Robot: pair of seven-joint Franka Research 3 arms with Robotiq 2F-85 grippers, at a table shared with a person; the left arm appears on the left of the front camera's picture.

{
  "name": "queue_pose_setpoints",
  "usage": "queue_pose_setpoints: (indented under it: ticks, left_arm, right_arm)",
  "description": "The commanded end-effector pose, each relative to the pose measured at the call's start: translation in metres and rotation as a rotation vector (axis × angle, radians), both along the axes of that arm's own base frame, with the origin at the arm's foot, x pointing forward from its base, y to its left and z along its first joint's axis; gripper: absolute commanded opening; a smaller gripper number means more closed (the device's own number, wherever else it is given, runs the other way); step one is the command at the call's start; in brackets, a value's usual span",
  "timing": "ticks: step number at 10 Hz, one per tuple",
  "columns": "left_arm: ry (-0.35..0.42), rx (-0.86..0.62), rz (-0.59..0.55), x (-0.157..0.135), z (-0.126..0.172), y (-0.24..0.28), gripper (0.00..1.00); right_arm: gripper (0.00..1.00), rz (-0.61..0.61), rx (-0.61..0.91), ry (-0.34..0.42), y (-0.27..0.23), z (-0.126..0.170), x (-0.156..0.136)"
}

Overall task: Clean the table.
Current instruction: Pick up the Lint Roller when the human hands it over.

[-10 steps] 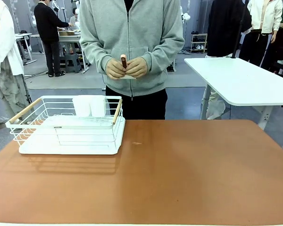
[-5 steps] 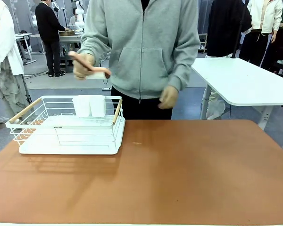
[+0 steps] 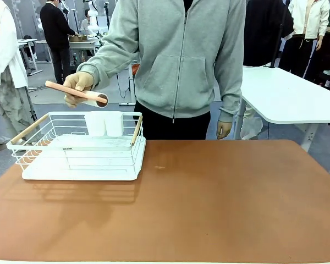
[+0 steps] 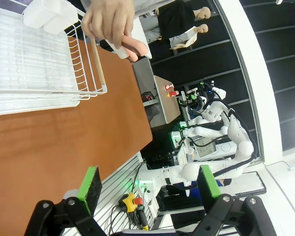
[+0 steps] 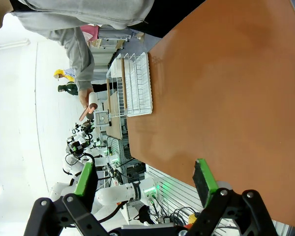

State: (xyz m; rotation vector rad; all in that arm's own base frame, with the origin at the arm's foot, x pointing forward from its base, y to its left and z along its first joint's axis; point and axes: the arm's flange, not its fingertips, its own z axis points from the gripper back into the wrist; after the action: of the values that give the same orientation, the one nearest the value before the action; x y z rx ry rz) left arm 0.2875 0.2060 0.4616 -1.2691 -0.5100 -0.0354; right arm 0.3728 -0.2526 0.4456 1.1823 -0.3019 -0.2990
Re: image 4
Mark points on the red white snack pack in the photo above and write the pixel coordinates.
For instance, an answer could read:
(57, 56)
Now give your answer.
(172, 93)
(169, 87)

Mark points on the white plastic cutlery holder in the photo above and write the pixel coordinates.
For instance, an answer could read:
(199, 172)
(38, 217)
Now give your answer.
(44, 14)

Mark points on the mannequin in black clothes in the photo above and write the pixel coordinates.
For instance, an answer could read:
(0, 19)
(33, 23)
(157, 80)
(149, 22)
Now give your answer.
(177, 17)

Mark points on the yellow emergency stop box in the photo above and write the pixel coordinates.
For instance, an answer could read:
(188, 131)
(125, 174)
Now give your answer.
(129, 202)

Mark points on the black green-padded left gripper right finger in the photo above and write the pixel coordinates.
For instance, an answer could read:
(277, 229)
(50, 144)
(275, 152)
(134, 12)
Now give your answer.
(209, 186)

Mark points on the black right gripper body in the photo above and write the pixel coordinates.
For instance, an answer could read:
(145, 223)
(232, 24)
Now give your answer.
(196, 102)

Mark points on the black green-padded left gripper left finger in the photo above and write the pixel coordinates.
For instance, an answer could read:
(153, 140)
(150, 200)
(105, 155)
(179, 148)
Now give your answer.
(88, 186)

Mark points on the grey black-edged mat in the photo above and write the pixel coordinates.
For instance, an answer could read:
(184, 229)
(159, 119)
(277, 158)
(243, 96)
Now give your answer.
(250, 183)

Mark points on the white plastic drain tray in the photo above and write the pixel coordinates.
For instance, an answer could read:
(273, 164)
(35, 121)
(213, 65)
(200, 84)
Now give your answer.
(27, 105)

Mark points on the mannequin in white jacket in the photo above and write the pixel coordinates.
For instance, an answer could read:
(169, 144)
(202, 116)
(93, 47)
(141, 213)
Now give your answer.
(184, 38)

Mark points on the white device with display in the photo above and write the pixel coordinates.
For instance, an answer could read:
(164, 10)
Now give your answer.
(205, 147)

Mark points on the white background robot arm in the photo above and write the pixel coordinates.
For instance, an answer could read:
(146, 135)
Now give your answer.
(204, 131)

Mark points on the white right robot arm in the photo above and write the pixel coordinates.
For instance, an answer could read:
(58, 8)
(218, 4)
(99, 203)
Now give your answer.
(194, 172)

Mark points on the pink lint roller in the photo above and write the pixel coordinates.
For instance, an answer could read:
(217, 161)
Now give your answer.
(135, 47)

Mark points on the wooden background table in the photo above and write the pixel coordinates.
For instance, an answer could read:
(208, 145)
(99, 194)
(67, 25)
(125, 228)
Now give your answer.
(167, 105)

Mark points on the person's right hand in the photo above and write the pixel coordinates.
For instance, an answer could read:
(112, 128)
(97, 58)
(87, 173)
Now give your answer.
(108, 19)

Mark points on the grey cabinet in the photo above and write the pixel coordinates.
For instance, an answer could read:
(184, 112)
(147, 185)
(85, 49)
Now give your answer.
(142, 78)

